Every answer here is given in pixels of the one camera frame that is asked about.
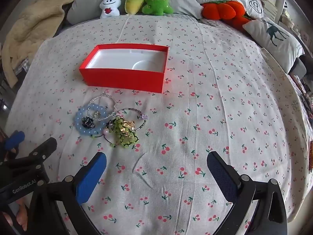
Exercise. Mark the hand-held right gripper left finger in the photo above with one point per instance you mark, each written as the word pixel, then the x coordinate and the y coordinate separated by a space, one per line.
pixel 91 178

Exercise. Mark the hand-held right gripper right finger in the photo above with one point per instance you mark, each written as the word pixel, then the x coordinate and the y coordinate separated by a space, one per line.
pixel 222 176

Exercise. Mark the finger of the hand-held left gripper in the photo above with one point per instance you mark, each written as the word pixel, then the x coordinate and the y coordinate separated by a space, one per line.
pixel 14 138
pixel 44 149

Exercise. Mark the black charm ornament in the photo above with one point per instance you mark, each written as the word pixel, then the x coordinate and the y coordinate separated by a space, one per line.
pixel 88 123

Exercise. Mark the gold jewellery cluster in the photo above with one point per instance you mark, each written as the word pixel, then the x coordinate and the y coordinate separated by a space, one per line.
pixel 117 123

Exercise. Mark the gold flower ornament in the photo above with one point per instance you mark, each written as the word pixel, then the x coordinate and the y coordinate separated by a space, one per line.
pixel 127 127

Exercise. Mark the red cardboard box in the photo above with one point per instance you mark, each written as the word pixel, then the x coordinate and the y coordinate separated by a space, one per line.
pixel 122 80

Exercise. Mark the person's left hand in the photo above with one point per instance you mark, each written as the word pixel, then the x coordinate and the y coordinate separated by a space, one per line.
pixel 21 215

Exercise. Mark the cherry print bed sheet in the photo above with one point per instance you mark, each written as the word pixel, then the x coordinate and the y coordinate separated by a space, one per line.
pixel 207 117

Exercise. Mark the small gold earring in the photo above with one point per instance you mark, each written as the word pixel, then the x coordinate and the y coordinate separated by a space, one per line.
pixel 96 113

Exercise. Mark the floral patterned cloth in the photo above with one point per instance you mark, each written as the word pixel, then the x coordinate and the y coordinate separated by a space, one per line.
pixel 302 102

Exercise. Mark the beige quilted blanket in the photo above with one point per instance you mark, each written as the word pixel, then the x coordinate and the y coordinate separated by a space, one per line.
pixel 31 24

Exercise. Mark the dark grey cushion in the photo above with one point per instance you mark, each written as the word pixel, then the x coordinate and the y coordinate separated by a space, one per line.
pixel 297 67

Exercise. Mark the white deer print pillow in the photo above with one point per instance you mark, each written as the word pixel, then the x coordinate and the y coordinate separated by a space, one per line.
pixel 273 39

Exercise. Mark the white bunny plush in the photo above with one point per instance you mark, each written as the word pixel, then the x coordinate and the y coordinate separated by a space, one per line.
pixel 110 5

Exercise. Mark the orange pumpkin plush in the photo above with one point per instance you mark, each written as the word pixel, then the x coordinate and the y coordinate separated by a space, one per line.
pixel 220 11

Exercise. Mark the stack of books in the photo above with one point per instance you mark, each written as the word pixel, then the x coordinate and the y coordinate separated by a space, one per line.
pixel 269 7

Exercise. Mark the green tree plush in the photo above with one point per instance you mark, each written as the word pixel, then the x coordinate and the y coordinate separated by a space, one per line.
pixel 156 2

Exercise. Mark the white post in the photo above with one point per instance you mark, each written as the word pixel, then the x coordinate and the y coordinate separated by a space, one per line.
pixel 280 2

